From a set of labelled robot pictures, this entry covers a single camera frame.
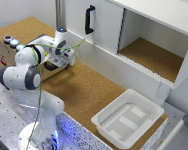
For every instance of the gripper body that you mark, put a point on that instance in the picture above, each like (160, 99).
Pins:
(59, 59)

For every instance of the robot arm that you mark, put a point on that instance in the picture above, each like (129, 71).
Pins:
(20, 78)

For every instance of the wooden drawer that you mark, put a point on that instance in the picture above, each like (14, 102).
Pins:
(47, 73)

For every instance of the white cabinet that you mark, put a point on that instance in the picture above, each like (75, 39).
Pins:
(160, 20)

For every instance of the green button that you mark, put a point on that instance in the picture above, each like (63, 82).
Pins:
(20, 47)

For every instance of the blue button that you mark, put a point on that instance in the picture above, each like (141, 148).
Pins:
(14, 42)

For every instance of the red button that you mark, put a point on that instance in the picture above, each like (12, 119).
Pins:
(7, 39)

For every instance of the white sliding door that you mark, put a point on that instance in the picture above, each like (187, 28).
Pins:
(104, 23)

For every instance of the white plastic box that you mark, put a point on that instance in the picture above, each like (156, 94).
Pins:
(127, 120)

